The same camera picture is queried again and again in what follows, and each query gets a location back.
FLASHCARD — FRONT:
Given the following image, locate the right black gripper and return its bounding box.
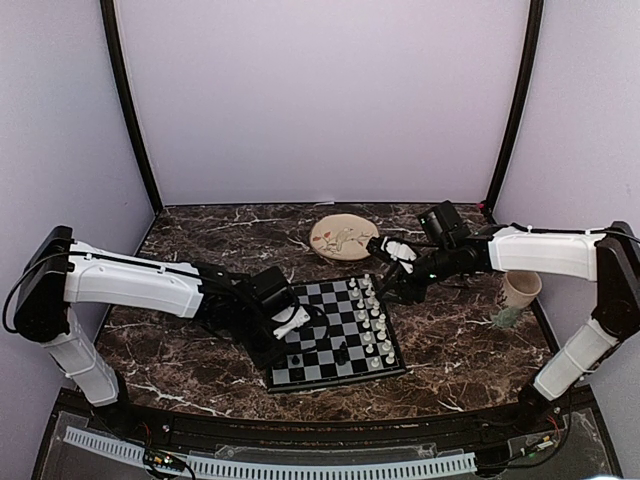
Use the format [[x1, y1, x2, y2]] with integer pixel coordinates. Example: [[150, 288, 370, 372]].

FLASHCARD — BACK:
[[377, 243, 458, 306]]

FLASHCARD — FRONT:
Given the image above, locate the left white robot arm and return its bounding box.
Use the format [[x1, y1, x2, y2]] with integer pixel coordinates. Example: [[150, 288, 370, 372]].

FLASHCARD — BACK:
[[1, 226, 310, 436]]

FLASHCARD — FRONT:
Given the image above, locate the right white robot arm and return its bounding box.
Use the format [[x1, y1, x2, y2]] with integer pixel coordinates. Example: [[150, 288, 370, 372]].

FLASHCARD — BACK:
[[382, 201, 639, 434]]

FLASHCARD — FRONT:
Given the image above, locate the green circuit board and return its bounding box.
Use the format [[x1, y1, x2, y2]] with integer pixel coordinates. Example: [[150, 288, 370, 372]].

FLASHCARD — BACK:
[[142, 449, 186, 474]]

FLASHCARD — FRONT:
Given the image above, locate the black and grey chessboard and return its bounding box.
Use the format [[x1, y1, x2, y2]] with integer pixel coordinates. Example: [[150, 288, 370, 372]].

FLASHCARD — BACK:
[[266, 273, 407, 394]]

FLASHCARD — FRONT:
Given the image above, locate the ceramic bird plate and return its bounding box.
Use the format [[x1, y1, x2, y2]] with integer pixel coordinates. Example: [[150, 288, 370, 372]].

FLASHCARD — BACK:
[[309, 213, 379, 261]]

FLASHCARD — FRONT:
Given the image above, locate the cream ceramic cup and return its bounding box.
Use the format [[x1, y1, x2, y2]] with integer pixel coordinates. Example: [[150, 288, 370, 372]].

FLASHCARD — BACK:
[[490, 271, 542, 329]]

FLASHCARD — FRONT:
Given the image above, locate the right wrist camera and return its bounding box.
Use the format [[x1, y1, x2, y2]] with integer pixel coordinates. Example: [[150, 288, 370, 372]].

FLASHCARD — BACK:
[[366, 236, 418, 274]]

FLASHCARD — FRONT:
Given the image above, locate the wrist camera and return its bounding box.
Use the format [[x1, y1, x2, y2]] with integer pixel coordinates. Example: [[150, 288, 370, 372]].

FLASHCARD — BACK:
[[366, 236, 418, 274], [272, 306, 311, 340]]

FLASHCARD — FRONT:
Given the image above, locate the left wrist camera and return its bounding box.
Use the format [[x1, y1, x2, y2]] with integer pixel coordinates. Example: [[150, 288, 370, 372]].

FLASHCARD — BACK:
[[272, 306, 311, 340]]

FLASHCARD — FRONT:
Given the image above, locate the black front rail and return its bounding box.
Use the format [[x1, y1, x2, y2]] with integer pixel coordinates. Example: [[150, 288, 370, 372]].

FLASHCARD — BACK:
[[132, 403, 517, 448]]

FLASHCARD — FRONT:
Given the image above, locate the white slotted cable duct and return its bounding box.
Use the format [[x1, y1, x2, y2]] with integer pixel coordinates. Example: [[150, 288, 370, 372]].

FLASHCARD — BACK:
[[63, 427, 477, 479]]

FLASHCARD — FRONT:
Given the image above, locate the right black frame post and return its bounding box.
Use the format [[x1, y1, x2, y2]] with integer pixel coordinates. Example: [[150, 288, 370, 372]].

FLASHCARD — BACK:
[[483, 0, 545, 215]]

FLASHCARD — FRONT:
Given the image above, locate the black frame post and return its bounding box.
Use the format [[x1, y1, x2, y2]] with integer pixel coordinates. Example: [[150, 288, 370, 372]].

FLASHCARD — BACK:
[[483, 0, 545, 215], [99, 0, 164, 215]]

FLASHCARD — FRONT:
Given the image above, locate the left black frame post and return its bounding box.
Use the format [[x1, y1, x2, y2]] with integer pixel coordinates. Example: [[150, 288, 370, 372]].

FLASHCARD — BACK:
[[99, 0, 164, 215]]

